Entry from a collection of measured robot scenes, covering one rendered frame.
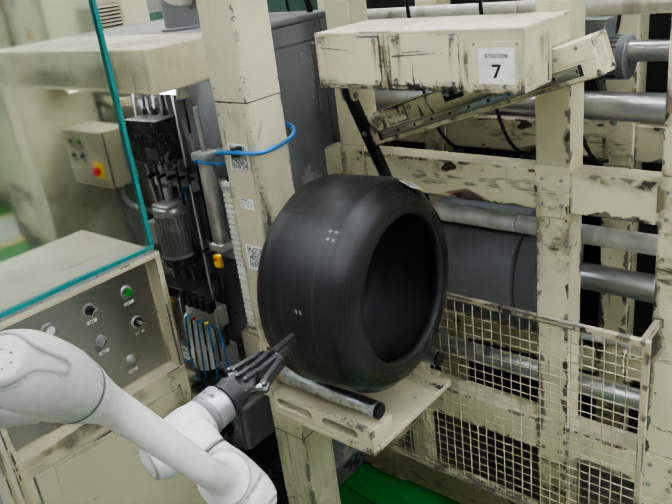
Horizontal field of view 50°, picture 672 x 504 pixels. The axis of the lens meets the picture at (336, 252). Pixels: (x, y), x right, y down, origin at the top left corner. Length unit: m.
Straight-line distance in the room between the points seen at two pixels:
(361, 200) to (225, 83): 0.47
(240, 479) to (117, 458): 0.81
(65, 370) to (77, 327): 1.02
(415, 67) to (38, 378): 1.18
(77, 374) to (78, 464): 1.09
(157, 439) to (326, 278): 0.56
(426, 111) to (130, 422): 1.16
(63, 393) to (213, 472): 0.42
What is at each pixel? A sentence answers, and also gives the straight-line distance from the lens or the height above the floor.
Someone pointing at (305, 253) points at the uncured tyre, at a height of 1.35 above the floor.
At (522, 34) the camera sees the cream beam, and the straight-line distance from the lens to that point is 1.64.
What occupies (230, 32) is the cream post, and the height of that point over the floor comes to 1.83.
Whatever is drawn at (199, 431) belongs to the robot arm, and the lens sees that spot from 1.50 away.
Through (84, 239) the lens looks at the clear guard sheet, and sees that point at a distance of 1.95.
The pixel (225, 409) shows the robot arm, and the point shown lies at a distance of 1.54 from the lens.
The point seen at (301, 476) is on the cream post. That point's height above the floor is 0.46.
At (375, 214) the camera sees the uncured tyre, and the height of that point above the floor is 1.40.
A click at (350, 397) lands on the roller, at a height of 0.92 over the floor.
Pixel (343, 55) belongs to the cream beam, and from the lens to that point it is 1.92.
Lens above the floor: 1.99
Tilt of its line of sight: 23 degrees down
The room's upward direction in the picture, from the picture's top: 7 degrees counter-clockwise
